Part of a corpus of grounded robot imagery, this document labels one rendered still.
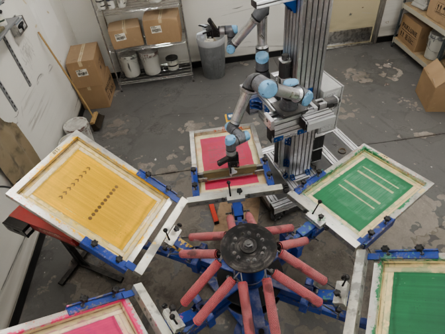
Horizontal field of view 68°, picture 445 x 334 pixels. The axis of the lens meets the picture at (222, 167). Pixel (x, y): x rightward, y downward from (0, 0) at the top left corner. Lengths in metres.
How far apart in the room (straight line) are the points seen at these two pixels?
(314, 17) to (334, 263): 2.09
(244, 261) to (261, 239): 0.15
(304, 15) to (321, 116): 0.77
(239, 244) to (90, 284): 1.99
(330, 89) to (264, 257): 1.77
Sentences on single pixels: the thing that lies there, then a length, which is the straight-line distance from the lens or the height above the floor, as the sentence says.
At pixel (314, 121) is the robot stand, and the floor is 1.17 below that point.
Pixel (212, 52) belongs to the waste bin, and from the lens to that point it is 5.46.
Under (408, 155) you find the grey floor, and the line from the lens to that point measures 4.49.
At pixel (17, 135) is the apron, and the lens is 3.79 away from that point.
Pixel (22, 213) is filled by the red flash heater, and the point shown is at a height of 1.10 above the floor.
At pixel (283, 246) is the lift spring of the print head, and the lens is 1.90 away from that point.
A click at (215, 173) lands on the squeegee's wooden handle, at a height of 1.04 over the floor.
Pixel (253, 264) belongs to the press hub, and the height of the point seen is 1.31.
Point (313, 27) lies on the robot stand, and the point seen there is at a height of 1.79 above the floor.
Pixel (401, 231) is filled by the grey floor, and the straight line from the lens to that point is 3.70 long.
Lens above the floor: 2.83
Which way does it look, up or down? 45 degrees down
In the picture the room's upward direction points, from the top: 7 degrees counter-clockwise
